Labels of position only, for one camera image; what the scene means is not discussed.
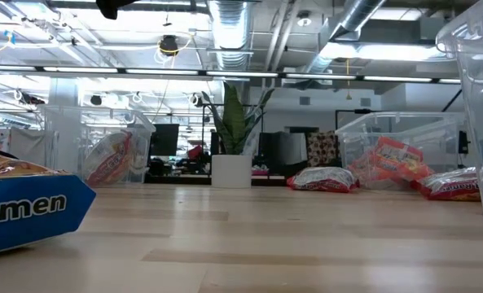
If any red ramen noodle pack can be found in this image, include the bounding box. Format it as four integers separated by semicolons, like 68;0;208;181
286;165;360;194
81;129;144;186
411;166;481;203

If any blue ramen noodle pack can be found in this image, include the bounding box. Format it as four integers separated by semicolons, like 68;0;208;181
0;148;98;257

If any black monitor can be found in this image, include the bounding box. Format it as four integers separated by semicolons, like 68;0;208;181
149;123;180;157

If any green snake plant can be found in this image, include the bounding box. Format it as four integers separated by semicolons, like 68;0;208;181
200;81;275;156

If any white plant pot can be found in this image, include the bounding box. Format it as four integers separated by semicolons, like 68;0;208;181
211;153;253;189

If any floral patterned cloth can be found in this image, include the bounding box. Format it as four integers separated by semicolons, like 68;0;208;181
305;130;340;167

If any black metal rack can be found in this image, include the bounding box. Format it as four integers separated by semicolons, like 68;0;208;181
334;107;384;131

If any clear plastic bin white label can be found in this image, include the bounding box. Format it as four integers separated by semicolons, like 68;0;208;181
334;112;468;191

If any large clear plastic bin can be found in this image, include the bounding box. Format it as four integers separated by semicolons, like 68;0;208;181
435;0;483;226

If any black overhead camera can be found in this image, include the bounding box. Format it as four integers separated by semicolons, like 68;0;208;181
158;34;180;57

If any silver ventilation duct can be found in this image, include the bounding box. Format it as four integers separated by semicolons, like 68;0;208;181
304;0;389;77
206;0;252;71

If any overhead frame light bar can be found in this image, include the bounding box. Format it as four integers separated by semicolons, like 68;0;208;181
0;63;462;85

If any black cable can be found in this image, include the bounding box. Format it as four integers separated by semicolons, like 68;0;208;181
441;88;463;113

